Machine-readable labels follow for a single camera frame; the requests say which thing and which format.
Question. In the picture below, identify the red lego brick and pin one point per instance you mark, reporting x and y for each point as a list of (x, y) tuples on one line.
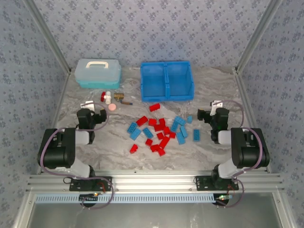
[(149, 142), (142, 120), (166, 130), (162, 121), (164, 141), (155, 148), (152, 122), (172, 135), (158, 127), (154, 107), (134, 148), (160, 135), (161, 151)]

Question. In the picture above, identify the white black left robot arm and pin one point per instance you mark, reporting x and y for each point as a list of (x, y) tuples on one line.
[(57, 152)]

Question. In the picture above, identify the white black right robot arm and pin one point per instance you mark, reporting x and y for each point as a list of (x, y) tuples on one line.
[(249, 152)]

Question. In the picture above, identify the pink round case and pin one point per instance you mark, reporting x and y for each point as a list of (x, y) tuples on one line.
[(112, 107)]

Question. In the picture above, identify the brass valve with blue lever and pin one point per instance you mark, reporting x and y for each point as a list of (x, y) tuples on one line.
[(118, 96)]

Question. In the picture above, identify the translucent teal storage box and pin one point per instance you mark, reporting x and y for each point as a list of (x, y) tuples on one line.
[(97, 76)]

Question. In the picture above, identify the blue plastic bin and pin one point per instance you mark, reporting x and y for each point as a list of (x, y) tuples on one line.
[(179, 80), (153, 80)]

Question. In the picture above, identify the small circuit board with LED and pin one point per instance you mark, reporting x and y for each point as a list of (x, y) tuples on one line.
[(223, 197), (89, 197)]

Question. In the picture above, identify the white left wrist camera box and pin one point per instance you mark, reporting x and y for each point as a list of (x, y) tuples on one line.
[(86, 104)]

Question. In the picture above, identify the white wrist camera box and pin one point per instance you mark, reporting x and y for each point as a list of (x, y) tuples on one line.
[(217, 103), (86, 104)]

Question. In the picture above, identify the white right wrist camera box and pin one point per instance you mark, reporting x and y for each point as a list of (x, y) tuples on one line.
[(217, 103)]

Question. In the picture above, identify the wide aluminium base rail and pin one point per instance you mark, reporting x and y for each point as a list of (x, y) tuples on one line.
[(154, 181)]

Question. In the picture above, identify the aluminium frame post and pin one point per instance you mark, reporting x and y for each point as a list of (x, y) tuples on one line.
[(257, 35), (49, 35)]

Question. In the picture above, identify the aluminium frame leg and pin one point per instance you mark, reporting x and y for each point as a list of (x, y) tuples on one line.
[(25, 209), (284, 209)]

